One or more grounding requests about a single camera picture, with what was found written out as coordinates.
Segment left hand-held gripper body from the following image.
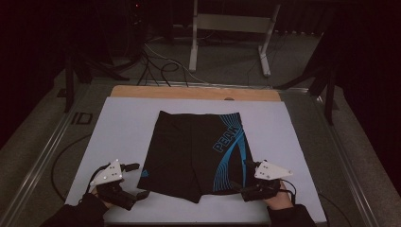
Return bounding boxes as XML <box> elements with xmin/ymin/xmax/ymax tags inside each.
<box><xmin>89</xmin><ymin>159</ymin><xmax>140</xmax><ymax>212</ymax></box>

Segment black shorts with blue print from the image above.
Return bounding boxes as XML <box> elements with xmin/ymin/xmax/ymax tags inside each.
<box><xmin>136</xmin><ymin>110</ymin><xmax>255</xmax><ymax>204</ymax></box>

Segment person's left hand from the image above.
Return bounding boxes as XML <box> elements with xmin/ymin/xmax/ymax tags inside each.
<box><xmin>90</xmin><ymin>185</ymin><xmax>114</xmax><ymax>210</ymax></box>

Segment left hand-held gripper cable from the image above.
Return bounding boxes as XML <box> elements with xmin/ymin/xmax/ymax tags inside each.
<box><xmin>84</xmin><ymin>164</ymin><xmax>112</xmax><ymax>197</ymax></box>

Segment hand-held gripper cable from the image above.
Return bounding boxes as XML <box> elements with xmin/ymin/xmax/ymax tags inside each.
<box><xmin>84</xmin><ymin>164</ymin><xmax>112</xmax><ymax>197</ymax></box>
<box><xmin>278</xmin><ymin>178</ymin><xmax>298</xmax><ymax>206</ymax></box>

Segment right hand-held gripper cable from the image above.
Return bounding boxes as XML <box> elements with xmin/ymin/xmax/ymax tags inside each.
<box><xmin>278</xmin><ymin>178</ymin><xmax>298</xmax><ymax>206</ymax></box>

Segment dark cabinet with red light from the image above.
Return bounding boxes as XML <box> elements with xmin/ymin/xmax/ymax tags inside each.
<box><xmin>124</xmin><ymin>0</ymin><xmax>149</xmax><ymax>60</ymax></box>

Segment person's right hand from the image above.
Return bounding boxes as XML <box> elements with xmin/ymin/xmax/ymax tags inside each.
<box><xmin>264</xmin><ymin>183</ymin><xmax>294</xmax><ymax>210</ymax></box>

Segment white metal stand frame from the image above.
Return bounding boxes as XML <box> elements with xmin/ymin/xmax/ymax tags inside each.
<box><xmin>188</xmin><ymin>0</ymin><xmax>282</xmax><ymax>79</ymax></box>

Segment thin black curved floor cable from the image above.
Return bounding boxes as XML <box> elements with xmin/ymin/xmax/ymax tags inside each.
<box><xmin>317</xmin><ymin>192</ymin><xmax>345</xmax><ymax>221</ymax></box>
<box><xmin>50</xmin><ymin>133</ymin><xmax>93</xmax><ymax>202</ymax></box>

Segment white table mat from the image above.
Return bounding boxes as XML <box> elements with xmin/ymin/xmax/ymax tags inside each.
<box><xmin>64</xmin><ymin>96</ymin><xmax>327</xmax><ymax>225</ymax></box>

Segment white floor cable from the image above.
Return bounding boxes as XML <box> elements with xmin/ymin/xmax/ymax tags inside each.
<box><xmin>144</xmin><ymin>43</ymin><xmax>207</xmax><ymax>85</ymax></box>

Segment black floor cables bundle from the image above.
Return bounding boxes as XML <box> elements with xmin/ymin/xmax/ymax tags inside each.
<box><xmin>136</xmin><ymin>50</ymin><xmax>190</xmax><ymax>88</ymax></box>

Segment long metal floor rail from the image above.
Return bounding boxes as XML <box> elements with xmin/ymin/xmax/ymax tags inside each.
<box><xmin>0</xmin><ymin>84</ymin><xmax>90</xmax><ymax>227</ymax></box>
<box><xmin>310</xmin><ymin>94</ymin><xmax>381</xmax><ymax>227</ymax></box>

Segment short metal floor rail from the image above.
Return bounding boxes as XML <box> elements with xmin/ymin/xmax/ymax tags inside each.
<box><xmin>138</xmin><ymin>79</ymin><xmax>310</xmax><ymax>95</ymax></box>

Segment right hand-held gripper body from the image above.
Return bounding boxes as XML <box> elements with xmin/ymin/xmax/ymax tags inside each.
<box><xmin>240</xmin><ymin>159</ymin><xmax>293</xmax><ymax>202</ymax></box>

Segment black stand with angled legs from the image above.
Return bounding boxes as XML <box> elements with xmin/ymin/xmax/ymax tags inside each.
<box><xmin>273</xmin><ymin>31</ymin><xmax>338</xmax><ymax>126</ymax></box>

